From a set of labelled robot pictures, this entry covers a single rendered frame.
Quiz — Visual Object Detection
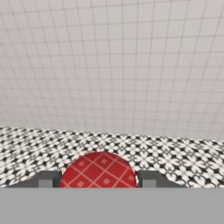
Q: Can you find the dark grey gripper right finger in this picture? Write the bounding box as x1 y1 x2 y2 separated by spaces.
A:
136 170 186 189

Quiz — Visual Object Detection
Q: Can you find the red checked jar lid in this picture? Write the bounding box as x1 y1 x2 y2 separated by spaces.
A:
59 150 139 189

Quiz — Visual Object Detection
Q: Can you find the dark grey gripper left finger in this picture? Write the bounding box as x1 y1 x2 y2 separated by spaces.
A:
6 170 63 189

